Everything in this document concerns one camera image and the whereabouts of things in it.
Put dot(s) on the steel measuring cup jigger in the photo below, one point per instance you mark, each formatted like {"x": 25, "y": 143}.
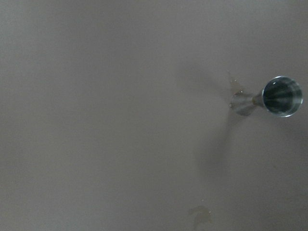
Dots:
{"x": 281, "y": 96}

